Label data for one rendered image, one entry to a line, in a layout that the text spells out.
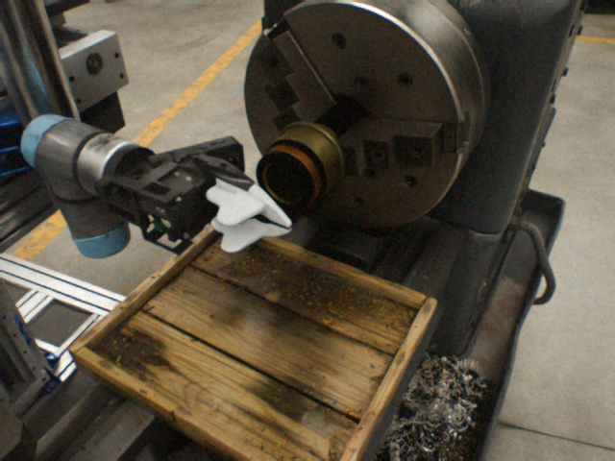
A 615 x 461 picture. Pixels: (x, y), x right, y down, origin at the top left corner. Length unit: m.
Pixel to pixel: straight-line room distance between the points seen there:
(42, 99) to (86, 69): 0.16
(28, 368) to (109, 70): 0.74
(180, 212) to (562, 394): 1.51
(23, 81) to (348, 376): 0.54
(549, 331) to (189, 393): 1.54
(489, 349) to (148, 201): 0.81
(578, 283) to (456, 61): 1.67
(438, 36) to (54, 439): 0.62
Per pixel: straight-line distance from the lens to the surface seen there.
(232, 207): 0.51
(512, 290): 1.28
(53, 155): 0.66
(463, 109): 0.62
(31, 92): 0.76
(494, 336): 1.17
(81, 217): 0.71
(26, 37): 0.74
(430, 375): 1.02
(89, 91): 0.91
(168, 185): 0.53
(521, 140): 0.79
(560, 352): 1.94
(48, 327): 1.73
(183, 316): 0.70
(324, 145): 0.57
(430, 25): 0.63
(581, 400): 1.85
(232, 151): 0.62
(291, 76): 0.62
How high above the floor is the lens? 1.40
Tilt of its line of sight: 40 degrees down
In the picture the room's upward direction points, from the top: straight up
